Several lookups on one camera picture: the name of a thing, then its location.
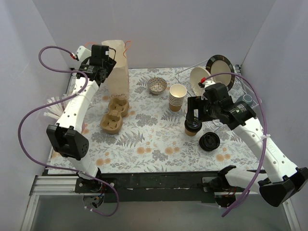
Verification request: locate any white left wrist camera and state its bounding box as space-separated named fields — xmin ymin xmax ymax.
xmin=70 ymin=46 xmax=91 ymax=62

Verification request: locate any cream ceramic plate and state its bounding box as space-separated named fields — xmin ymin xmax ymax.
xmin=190 ymin=67 xmax=211 ymax=96

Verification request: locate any stack of paper cups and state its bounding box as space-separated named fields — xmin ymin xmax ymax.
xmin=168 ymin=84 xmax=187 ymax=112

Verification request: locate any white wire dish rack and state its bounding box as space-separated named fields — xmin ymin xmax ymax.
xmin=174 ymin=59 xmax=259 ymax=110

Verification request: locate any grey blue ceramic mug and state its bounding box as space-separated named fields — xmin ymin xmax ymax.
xmin=236 ymin=94 xmax=253 ymax=107

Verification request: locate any black plastic cup lid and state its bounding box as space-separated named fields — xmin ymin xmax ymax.
xmin=184 ymin=118 xmax=202 ymax=133

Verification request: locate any stack of cardboard cup carriers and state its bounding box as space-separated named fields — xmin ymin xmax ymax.
xmin=100 ymin=97 xmax=129 ymax=134

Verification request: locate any patterned ceramic bowl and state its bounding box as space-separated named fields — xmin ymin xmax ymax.
xmin=147 ymin=77 xmax=167 ymax=95

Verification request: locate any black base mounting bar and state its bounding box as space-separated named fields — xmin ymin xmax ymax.
xmin=74 ymin=172 xmax=248 ymax=204

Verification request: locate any floral patterned table mat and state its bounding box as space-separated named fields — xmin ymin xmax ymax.
xmin=49 ymin=68 xmax=269 ymax=173

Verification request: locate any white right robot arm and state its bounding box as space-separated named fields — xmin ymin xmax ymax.
xmin=184 ymin=83 xmax=308 ymax=207

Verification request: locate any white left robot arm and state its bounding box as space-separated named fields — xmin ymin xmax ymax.
xmin=47 ymin=45 xmax=116 ymax=193

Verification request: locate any dark rimmed ceramic plate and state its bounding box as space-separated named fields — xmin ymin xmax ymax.
xmin=205 ymin=54 xmax=235 ymax=91

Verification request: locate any brown paper coffee cup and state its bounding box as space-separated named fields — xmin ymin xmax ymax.
xmin=185 ymin=129 xmax=198 ymax=137

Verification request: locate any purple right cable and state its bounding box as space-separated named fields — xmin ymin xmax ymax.
xmin=204 ymin=73 xmax=270 ymax=218

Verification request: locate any beige paper takeout bag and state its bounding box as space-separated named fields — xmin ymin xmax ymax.
xmin=102 ymin=40 xmax=131 ymax=99

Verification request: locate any stack of black lids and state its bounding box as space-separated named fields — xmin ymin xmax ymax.
xmin=199 ymin=132 xmax=220 ymax=152

